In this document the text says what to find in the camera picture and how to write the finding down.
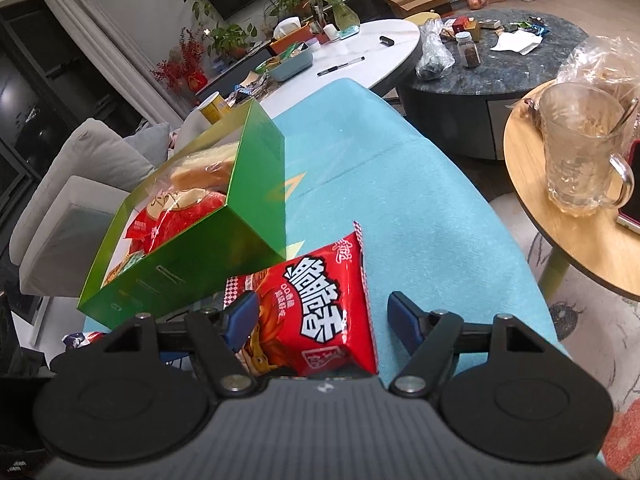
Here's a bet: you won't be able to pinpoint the green gift box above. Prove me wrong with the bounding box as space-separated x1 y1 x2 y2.
76 97 287 331

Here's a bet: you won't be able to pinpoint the light blue table cover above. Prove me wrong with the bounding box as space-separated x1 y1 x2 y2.
82 78 576 386

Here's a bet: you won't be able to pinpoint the bushy potted plant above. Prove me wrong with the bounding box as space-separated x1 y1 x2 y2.
207 22 258 61

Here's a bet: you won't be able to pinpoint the sliced bread packet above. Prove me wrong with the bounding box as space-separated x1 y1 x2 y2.
172 152 238 193

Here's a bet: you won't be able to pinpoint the dark glass balcony door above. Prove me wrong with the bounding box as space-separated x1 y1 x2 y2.
0 7 146 311

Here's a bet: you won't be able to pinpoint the blue plastic basket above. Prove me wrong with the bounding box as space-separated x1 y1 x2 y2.
256 42 315 82

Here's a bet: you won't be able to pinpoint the white oval coffee table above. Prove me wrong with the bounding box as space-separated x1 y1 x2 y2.
245 19 421 116

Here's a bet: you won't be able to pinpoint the red berry decoration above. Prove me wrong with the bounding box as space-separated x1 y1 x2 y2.
150 27 208 93

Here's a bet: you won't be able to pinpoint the dark marble round table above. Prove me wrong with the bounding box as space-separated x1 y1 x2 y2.
397 7 591 161

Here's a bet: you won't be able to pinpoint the small colourful wrappers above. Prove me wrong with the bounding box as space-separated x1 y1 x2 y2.
502 17 548 36

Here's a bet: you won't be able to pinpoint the red snack packet white lettering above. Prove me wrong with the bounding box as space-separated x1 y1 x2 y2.
225 221 378 378

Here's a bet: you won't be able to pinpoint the crinkled clear plastic bag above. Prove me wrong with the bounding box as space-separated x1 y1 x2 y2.
557 35 640 111

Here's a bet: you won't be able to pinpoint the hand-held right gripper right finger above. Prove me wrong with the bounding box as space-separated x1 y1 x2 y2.
387 291 546 397

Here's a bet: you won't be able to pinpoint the white curtain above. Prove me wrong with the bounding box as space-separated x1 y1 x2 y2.
35 0 186 126

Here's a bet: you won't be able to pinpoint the pile of small wrappers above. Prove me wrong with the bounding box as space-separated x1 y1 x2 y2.
232 72 273 98

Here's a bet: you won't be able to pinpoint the light grey sofa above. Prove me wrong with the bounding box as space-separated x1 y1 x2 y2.
10 117 186 296

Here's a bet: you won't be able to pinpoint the black pen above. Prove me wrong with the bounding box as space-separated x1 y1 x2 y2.
317 56 366 77

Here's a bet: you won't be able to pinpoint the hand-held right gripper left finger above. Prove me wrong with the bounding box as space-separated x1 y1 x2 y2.
102 291 261 397

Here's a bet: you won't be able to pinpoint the patterned rug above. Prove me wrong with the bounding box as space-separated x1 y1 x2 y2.
487 195 640 480

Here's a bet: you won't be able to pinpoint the metal spoon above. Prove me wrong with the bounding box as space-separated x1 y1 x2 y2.
607 97 640 133

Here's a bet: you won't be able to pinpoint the clear red bread packet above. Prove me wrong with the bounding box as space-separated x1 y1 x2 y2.
145 187 226 256

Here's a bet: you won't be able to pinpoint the small red box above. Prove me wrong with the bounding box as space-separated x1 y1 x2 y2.
452 16 481 41

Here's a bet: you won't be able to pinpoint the smartphone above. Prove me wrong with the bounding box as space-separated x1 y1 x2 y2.
617 137 640 233

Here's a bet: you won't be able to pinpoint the orange tissue box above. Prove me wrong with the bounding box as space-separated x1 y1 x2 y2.
270 17 313 56

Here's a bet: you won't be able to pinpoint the white paper sheet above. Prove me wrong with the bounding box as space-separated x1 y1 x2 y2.
489 28 543 56

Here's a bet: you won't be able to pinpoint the yellow canister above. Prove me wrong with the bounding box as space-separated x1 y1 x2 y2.
198 91 232 125

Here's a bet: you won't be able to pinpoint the small glass jar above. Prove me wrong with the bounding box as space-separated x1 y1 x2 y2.
456 31 481 68

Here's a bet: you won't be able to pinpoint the clear bag with dark contents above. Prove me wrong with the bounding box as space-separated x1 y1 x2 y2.
415 17 456 81

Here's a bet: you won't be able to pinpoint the round wooden side table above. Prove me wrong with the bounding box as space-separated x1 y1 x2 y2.
502 77 640 303

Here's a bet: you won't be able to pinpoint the glass mug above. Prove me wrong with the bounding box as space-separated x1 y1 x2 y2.
537 82 636 217

